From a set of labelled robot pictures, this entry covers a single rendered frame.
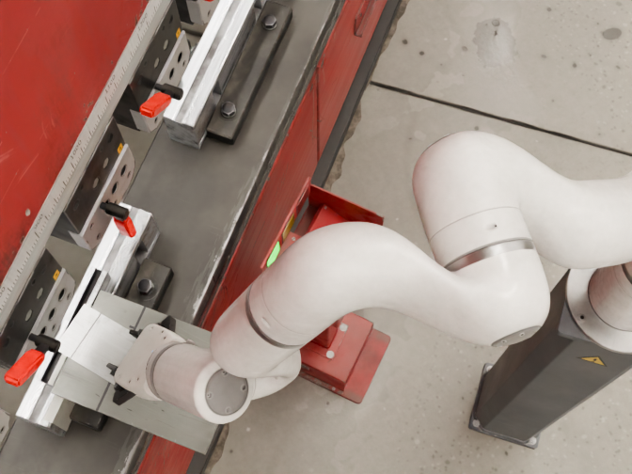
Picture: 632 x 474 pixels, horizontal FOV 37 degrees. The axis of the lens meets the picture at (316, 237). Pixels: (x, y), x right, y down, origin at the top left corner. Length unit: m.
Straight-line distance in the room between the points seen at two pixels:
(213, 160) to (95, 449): 0.55
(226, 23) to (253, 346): 0.89
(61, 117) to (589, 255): 0.63
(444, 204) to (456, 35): 2.01
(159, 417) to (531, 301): 0.75
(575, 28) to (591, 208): 2.00
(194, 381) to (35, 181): 0.31
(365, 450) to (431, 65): 1.14
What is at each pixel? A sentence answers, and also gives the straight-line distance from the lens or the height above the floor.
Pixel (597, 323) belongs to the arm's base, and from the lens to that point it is 1.59.
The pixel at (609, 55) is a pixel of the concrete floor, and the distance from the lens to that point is 3.02.
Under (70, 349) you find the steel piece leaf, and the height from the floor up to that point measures 1.00.
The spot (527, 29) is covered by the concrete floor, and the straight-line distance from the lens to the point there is 3.00.
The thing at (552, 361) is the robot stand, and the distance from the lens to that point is 1.78.
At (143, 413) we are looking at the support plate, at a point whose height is 1.00.
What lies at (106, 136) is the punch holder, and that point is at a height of 1.33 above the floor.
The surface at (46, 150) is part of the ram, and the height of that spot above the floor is 1.47.
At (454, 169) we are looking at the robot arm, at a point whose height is 1.60.
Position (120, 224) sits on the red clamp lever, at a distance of 1.40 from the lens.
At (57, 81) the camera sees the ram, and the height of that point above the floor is 1.53.
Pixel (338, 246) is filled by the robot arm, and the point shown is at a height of 1.62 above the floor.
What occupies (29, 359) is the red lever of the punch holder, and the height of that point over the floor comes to 1.29.
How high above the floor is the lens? 2.49
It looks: 70 degrees down
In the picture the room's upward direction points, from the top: 1 degrees counter-clockwise
